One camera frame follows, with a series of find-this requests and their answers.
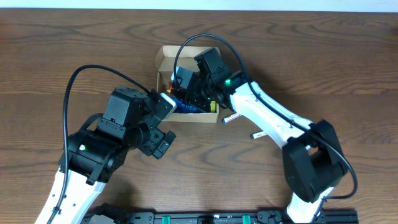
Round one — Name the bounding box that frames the blue magnetic whiteboard duster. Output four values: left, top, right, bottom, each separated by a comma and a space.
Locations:
172, 97, 203, 114

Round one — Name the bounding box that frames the yellow highlighter pen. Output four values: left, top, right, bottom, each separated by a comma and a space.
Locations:
210, 101, 216, 113

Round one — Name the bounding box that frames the brown cardboard box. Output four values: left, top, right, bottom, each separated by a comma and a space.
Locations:
155, 45, 220, 123

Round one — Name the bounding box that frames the blue capped whiteboard marker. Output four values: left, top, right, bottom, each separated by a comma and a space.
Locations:
221, 113, 241, 124

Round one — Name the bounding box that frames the black capped whiteboard marker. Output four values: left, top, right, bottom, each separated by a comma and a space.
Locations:
250, 131, 267, 139

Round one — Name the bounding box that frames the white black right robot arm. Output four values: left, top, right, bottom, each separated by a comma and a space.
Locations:
171, 48, 352, 223

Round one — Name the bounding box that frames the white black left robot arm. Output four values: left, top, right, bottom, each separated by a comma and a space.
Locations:
36, 86, 177, 223

